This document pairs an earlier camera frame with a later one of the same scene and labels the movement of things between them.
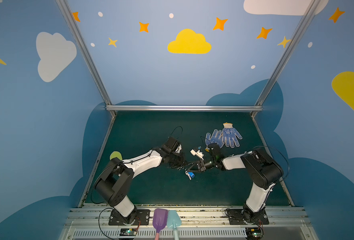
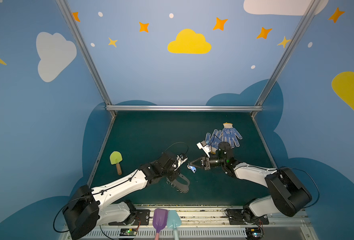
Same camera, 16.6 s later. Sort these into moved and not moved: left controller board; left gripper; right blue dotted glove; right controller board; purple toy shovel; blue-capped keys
Moved: blue-capped keys; left gripper
Not moved: purple toy shovel; right blue dotted glove; right controller board; left controller board
